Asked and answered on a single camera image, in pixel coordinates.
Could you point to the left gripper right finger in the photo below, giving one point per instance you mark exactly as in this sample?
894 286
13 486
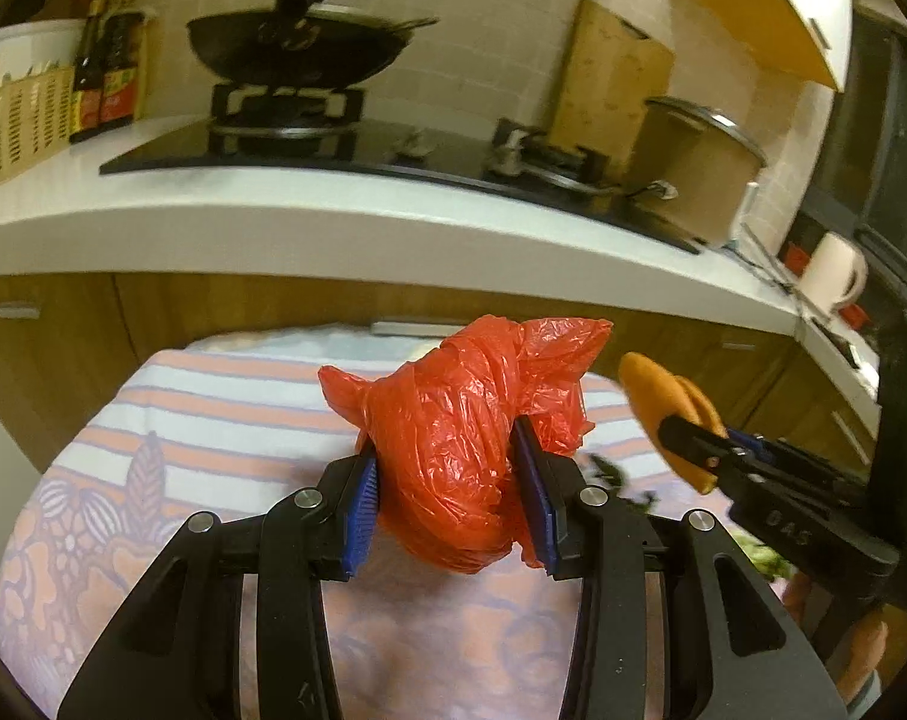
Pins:
673 605

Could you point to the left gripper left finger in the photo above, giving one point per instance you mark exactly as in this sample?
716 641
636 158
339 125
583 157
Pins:
172 650

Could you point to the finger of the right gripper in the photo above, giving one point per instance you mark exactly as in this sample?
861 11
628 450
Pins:
741 461

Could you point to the orange peel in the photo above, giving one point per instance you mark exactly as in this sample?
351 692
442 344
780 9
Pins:
655 394

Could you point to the red plastic bag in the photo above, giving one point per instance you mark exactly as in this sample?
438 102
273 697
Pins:
441 426

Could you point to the person's right hand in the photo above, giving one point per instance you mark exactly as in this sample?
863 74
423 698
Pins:
854 663

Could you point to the dark green leafy vegetable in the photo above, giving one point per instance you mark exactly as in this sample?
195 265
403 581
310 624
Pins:
606 474

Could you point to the pale green vegetable stalk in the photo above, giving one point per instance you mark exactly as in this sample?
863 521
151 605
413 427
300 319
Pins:
768 562

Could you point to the white electric kettle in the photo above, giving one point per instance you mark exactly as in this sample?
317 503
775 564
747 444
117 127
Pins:
835 276

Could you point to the floral pink tablecloth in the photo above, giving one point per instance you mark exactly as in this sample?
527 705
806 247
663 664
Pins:
230 426

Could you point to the brown rice cooker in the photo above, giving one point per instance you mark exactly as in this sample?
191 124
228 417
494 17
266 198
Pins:
694 167

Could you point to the wooden cutting board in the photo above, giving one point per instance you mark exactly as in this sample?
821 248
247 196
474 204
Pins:
609 69

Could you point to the black gas stove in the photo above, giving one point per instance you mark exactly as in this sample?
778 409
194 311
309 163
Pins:
329 130

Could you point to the dark sauce bottle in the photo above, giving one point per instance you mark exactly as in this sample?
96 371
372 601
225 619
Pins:
87 86

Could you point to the black wok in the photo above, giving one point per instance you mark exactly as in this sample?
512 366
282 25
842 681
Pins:
300 44

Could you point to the beige slotted utensil holder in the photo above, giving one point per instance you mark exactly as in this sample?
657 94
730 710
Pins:
35 114

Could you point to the yellow wall cabinet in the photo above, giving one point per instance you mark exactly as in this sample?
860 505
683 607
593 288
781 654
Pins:
768 0

